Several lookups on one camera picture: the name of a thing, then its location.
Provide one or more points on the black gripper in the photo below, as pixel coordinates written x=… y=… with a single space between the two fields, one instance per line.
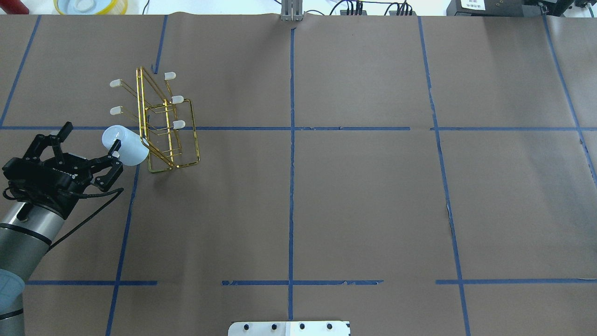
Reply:
x=52 y=191

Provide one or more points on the light blue cup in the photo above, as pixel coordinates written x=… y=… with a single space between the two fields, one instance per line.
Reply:
x=133 y=150

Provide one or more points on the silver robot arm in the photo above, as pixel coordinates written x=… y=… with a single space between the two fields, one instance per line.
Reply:
x=27 y=233

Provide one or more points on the yellow tape roll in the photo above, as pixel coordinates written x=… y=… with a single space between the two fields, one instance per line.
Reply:
x=91 y=7

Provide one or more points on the black computer box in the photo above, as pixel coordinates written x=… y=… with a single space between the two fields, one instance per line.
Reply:
x=493 y=8

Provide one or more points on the gold wire cup holder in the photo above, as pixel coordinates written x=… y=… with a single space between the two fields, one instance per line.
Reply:
x=166 y=123

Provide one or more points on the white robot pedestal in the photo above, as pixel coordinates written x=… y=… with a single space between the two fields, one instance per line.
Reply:
x=290 y=328

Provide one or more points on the aluminium frame post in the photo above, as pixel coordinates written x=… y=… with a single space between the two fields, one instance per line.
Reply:
x=291 y=10

